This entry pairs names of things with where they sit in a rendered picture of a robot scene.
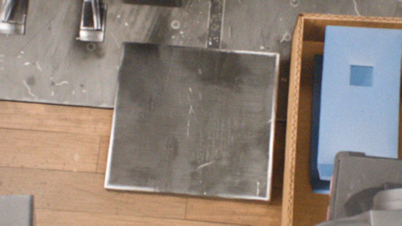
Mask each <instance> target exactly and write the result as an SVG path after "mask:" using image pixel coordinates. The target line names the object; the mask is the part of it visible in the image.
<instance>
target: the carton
mask: <svg viewBox="0 0 402 226"><path fill-rule="evenodd" d="M326 26H346V27H355V28H380V29H396V30H402V19H400V18H390V17H386V18H381V17H364V16H338V15H328V14H303V13H299V15H298V18H297V22H296V26H295V29H294V34H293V42H292V43H291V62H290V82H289V92H288V112H287V131H286V142H285V161H284V181H283V191H282V197H283V202H282V221H281V226H314V225H318V224H319V223H321V222H323V221H327V212H328V207H329V204H330V195H329V194H319V193H312V188H311V185H310V154H311V136H312V102H313V68H314V55H315V54H324V48H325V28H326ZM397 146H398V158H400V159H401V157H402V51H401V70H400V103H399V108H398V145H397Z"/></svg>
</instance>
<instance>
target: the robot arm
mask: <svg viewBox="0 0 402 226"><path fill-rule="evenodd" d="M0 226H36V211H35V201H34V195H32V194H26V195H17V196H0ZM314 226H402V157H401V159H400V158H393V157H379V156H370V155H366V153H365V152H355V151H340V152H338V153H337V154H336V156H335V161H334V170H333V175H332V178H331V185H330V204H329V207H328V212H327V221H323V222H321V223H319V224H318V225H314Z"/></svg>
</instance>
